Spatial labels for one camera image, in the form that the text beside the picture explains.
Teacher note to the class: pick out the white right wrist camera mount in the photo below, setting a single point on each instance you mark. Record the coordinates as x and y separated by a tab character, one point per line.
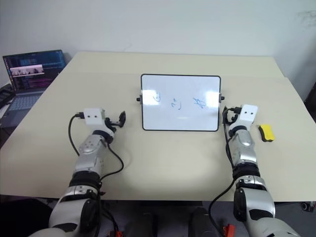
248	113

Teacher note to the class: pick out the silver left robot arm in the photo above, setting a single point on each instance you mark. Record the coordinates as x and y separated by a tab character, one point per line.
90	148

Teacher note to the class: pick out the red clip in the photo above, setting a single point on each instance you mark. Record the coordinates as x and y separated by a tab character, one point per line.
229	230
118	233

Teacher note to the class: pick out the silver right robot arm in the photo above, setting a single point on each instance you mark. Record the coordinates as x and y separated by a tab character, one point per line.
243	145

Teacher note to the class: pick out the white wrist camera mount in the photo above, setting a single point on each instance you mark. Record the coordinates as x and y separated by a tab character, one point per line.
93	117
248	113

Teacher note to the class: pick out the black table frame bar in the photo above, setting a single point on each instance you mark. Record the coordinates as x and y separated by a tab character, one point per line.
171	203

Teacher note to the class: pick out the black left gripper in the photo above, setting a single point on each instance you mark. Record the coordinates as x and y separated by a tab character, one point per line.
111	124

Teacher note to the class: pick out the dark rounded shape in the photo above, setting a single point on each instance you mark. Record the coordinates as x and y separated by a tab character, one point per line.
203	222

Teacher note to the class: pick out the open grey laptop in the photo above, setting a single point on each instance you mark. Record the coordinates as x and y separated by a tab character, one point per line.
29	74

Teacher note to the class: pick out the yellow and black eraser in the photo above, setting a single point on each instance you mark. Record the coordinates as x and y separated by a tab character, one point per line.
267	132

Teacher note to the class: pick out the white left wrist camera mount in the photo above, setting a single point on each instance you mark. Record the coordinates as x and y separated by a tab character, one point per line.
93	117

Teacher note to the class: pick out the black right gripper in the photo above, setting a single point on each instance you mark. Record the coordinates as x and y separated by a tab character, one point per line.
233	119

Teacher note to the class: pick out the black-framed small whiteboard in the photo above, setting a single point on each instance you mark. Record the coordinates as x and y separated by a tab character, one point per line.
180	103

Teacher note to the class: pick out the black desk phone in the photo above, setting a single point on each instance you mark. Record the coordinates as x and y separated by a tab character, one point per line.
5	95

